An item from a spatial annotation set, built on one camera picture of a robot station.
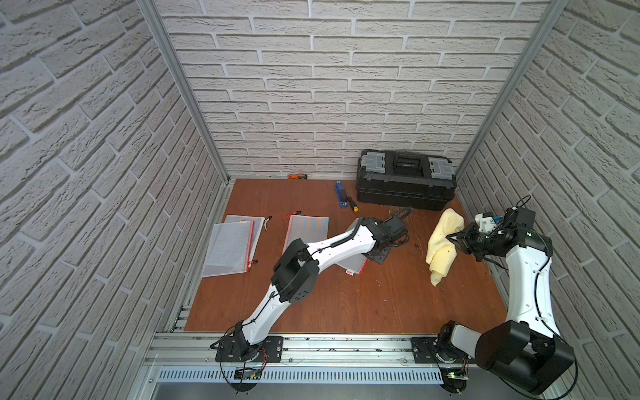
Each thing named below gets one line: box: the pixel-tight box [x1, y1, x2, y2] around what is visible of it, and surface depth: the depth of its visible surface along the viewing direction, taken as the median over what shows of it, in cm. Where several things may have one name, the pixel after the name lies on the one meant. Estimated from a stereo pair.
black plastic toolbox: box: [355, 149, 458, 210], surface depth 102 cm
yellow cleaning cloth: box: [425, 208, 465, 288], surface depth 75 cm
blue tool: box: [335, 180, 350, 209], surface depth 113 cm
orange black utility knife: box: [287, 173, 308, 180], surface depth 124 cm
